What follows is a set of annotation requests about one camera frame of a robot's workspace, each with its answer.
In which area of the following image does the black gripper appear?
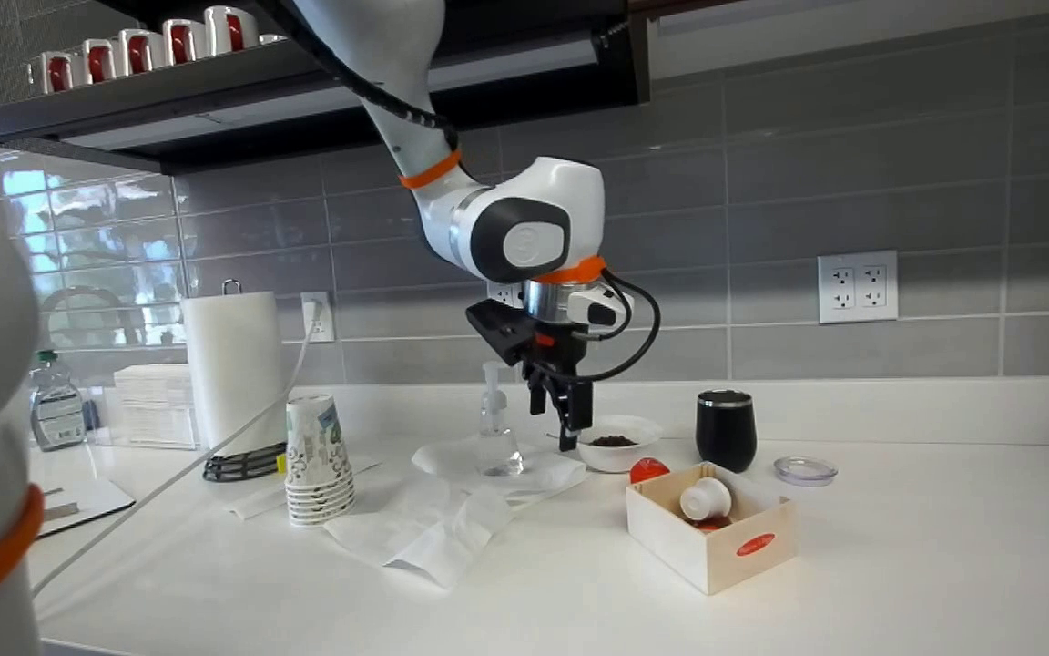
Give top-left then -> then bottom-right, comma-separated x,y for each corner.
520,325 -> 593,455

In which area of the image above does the white bowl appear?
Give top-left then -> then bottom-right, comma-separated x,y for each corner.
571,417 -> 664,477

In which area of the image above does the red round cap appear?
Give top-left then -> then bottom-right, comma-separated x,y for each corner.
627,455 -> 674,488

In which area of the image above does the small white cup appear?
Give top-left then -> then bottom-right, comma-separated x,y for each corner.
678,475 -> 741,528

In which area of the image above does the black tumbler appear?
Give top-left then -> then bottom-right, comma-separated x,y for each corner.
693,387 -> 761,475

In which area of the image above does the clear plastic bag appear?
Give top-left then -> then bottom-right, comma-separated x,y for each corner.
322,469 -> 519,594

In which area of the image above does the pale wooden box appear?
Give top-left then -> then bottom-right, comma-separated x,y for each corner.
624,460 -> 803,597

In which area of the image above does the clear round lid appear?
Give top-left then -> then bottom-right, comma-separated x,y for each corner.
774,451 -> 840,488

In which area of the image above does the patterned paper cup stack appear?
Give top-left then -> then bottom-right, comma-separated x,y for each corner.
279,390 -> 357,528

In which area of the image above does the white paper towel roll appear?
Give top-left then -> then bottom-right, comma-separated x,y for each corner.
179,288 -> 290,460

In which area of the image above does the white napkin pile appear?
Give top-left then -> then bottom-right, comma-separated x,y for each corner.
108,361 -> 199,451

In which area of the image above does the clear acrylic divider panel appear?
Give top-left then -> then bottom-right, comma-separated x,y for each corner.
0,141 -> 199,488

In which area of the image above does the white paper sheet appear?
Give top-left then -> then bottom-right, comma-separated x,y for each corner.
29,477 -> 139,543

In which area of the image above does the clear dish soap bottle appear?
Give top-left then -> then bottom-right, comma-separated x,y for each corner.
26,348 -> 90,455

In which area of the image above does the white mug with red label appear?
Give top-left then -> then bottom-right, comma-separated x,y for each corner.
159,16 -> 209,71
75,33 -> 124,87
115,26 -> 165,81
32,48 -> 79,98
199,4 -> 254,60

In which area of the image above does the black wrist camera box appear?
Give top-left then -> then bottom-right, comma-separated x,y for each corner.
463,300 -> 553,369

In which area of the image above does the black camera cable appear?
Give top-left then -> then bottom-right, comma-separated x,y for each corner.
577,266 -> 664,387

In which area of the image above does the white single wall outlet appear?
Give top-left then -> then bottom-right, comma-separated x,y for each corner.
300,288 -> 335,348

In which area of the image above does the white double wall outlet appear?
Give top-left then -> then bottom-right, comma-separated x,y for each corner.
815,249 -> 900,325

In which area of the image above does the white power cable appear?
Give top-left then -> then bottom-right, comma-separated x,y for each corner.
29,297 -> 315,597

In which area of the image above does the dark wall shelf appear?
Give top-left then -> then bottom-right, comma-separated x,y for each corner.
0,0 -> 655,175

